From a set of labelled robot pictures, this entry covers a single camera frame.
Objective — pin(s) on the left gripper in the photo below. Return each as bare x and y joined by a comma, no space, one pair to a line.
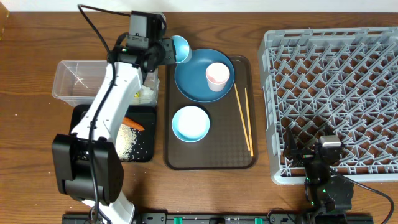
169,50

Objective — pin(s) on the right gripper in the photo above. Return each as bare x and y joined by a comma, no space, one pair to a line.
302,155

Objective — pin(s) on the light blue cup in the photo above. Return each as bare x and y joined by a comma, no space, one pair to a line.
182,48

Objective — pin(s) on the snack wrapper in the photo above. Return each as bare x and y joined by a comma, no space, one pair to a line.
136,94

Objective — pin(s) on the orange carrot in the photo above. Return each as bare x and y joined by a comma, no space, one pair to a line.
132,124

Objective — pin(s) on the light blue bowl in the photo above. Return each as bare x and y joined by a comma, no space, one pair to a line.
190,124

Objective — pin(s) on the white rice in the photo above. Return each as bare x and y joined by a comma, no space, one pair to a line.
130,145

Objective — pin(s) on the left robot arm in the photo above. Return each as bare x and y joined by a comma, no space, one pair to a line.
87,166

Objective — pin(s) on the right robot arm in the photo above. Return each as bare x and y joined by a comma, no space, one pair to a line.
329,194

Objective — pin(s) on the grey dishwasher rack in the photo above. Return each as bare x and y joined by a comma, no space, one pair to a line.
343,78

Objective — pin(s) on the dark blue plate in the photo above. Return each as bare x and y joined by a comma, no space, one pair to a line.
191,80

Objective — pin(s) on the black plastic tray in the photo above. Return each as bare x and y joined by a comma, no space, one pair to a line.
146,146

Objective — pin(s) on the pink cup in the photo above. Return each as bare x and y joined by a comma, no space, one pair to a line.
217,74

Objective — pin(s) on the brown serving tray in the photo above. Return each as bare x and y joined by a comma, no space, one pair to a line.
224,147

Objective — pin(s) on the clear plastic bin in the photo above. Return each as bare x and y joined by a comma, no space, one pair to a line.
78,81

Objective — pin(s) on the right wooden chopstick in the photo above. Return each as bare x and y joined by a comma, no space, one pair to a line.
249,122

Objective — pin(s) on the wooden chopstick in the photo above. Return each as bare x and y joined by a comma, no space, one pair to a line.
249,122
242,117

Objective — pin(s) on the left wooden chopstick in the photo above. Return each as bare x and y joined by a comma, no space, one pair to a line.
242,117

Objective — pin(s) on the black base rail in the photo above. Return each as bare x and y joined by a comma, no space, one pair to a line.
161,218

